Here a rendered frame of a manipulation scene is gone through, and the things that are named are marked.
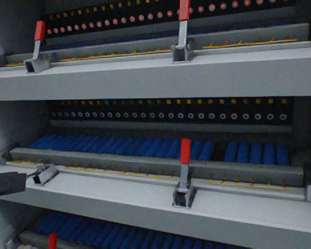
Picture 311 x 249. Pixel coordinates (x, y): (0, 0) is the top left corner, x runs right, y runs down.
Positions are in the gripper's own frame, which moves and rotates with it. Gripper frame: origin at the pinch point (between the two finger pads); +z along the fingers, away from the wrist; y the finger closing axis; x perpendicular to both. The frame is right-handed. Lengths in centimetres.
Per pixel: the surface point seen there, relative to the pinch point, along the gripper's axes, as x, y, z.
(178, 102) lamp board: 15.4, 21.5, 19.3
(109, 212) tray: -3.9, 14.7, 8.0
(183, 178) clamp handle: 2.8, 26.7, 7.9
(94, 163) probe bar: 3.0, 8.0, 12.4
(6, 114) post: 11.8, -15.9, 12.0
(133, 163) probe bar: 3.7, 16.3, 12.2
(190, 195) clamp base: 0.4, 27.7, 8.3
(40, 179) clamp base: -0.1, 1.0, 6.8
